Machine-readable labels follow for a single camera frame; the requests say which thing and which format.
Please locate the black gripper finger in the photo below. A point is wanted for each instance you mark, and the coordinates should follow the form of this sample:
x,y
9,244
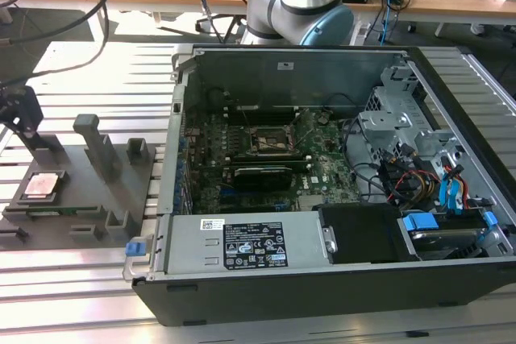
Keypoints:
x,y
33,106

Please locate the silver CPU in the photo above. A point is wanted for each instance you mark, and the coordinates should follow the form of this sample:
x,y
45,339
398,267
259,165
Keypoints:
x,y
40,185

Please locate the CPU socket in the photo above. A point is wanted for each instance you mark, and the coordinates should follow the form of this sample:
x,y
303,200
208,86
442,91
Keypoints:
x,y
268,140

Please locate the dark grey parts rack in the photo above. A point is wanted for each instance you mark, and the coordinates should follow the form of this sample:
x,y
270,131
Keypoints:
x,y
80,199

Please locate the green RAM stick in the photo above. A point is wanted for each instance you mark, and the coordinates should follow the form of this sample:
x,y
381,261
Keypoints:
x,y
68,211

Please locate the blue case latch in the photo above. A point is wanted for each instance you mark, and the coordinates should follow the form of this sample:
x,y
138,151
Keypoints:
x,y
135,249

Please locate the grey power supply unit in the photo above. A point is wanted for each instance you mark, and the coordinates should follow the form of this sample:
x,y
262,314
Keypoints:
x,y
193,239

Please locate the black RAM stick white label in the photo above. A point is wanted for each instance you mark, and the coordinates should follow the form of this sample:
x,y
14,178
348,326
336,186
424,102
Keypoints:
x,y
246,108

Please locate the black graphics card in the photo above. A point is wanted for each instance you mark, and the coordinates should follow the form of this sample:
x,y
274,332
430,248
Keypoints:
x,y
262,178

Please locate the round coin cell battery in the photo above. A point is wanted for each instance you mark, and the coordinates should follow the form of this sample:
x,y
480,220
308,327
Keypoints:
x,y
323,119

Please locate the silver chipset heatsink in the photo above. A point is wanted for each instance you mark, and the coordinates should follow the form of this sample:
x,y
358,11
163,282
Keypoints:
x,y
310,203

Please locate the green motherboard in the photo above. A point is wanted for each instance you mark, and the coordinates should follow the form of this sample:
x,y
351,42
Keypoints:
x,y
330,158

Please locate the black open PC case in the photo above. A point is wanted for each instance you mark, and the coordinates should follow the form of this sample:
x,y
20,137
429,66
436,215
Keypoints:
x,y
322,295

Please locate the metal drive cage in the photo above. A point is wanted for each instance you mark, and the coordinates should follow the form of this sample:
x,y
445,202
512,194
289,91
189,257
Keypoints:
x,y
383,122

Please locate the black plastic shroud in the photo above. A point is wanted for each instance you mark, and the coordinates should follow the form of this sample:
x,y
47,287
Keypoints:
x,y
359,235

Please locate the blue disk carrier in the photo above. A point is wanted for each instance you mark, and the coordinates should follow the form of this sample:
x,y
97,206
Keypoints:
x,y
420,223

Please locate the hard disk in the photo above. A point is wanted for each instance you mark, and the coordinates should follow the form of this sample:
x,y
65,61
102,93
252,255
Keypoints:
x,y
439,241

